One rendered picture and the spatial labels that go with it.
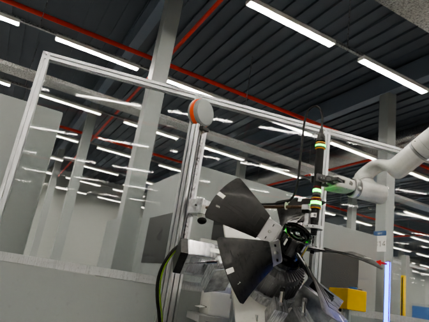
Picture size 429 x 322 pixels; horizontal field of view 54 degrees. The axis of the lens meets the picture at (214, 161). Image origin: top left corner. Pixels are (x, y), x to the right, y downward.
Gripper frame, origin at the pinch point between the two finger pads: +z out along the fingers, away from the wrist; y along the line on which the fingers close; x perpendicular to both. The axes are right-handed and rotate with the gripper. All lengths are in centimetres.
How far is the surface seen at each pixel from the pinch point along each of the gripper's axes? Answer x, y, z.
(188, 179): 2, 54, 43
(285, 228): -23.7, -4.7, 14.3
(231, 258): -39, -13, 37
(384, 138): 299, 529, -435
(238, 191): -10.2, 9.7, 30.0
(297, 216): -15.4, 8.8, 3.2
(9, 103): 51, 152, 158
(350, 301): -45, 21, -33
